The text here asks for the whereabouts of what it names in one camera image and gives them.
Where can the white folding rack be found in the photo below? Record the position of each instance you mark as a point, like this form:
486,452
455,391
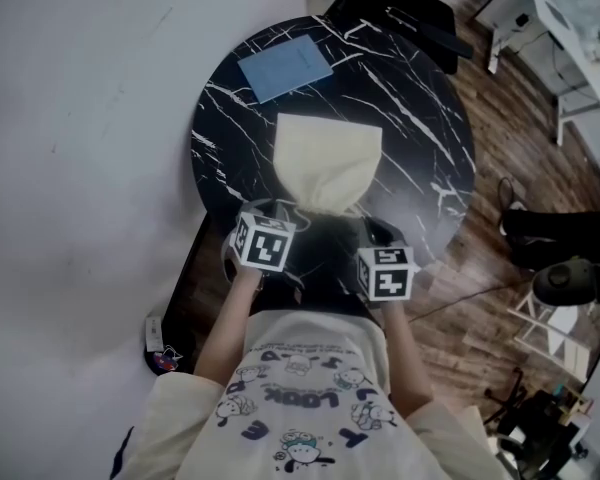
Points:
555,338

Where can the black office chair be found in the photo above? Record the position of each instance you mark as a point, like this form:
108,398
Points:
415,15

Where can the blue notebook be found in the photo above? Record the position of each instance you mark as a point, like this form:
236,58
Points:
285,68

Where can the black wheeled stand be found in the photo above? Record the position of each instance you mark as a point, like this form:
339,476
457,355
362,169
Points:
530,418

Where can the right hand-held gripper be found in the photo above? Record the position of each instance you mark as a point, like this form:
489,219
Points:
390,280

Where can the person's left forearm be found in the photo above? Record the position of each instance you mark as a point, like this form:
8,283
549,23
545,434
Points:
225,333

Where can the person's right forearm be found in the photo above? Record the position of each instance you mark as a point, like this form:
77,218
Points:
405,363

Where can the white desk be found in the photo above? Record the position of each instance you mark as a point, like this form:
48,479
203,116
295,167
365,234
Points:
575,33

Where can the black round device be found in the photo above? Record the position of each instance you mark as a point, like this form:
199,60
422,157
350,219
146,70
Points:
565,283

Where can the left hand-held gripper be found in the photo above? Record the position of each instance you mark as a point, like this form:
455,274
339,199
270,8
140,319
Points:
265,248

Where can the person in white shirt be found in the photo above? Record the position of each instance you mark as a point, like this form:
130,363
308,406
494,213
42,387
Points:
305,408

